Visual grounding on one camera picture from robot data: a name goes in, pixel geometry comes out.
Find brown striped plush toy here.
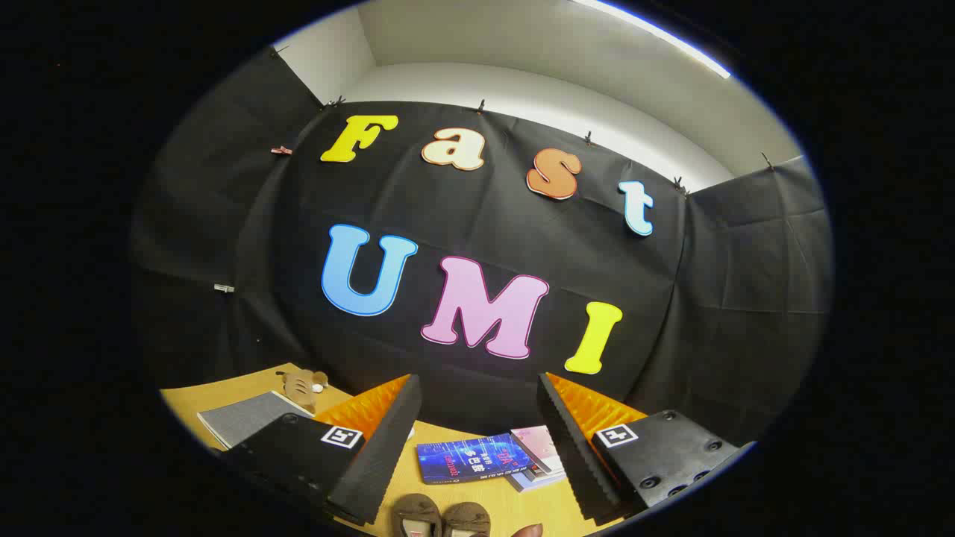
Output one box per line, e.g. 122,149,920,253
276,369,329,415

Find brown moccasin shoe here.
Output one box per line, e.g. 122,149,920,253
392,492,442,537
443,501,492,537

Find pale white book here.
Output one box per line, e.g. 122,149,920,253
507,462,568,494

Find grey and cream storage box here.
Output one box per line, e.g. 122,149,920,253
197,391,316,450

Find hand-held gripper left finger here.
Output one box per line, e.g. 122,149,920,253
215,374,423,527

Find blue cover book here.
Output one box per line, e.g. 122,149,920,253
416,433,536,486

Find pink cover book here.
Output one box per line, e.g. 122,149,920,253
510,426,562,472

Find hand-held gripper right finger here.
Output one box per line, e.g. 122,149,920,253
536,372,756,524

